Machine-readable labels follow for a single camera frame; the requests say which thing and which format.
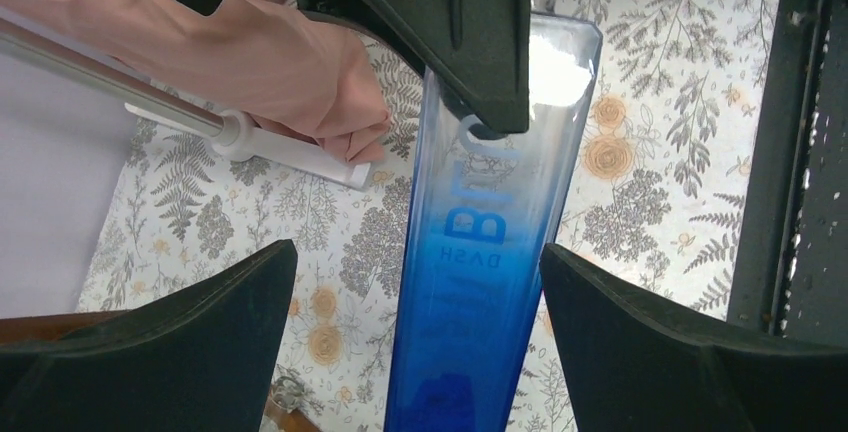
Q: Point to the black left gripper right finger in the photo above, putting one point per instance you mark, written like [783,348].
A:
[636,361]

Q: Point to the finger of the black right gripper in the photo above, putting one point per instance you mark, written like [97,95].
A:
[479,48]

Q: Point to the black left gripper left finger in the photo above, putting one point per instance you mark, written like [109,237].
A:
[254,290]

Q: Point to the brown wooden wine rack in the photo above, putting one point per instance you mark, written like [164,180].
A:
[155,356]

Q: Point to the blue glass bottle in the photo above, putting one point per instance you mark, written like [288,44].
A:
[483,205]

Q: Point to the pink shorts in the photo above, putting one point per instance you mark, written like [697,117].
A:
[293,76]

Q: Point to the silver centre clothes pole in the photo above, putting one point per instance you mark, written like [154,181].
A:
[145,100]

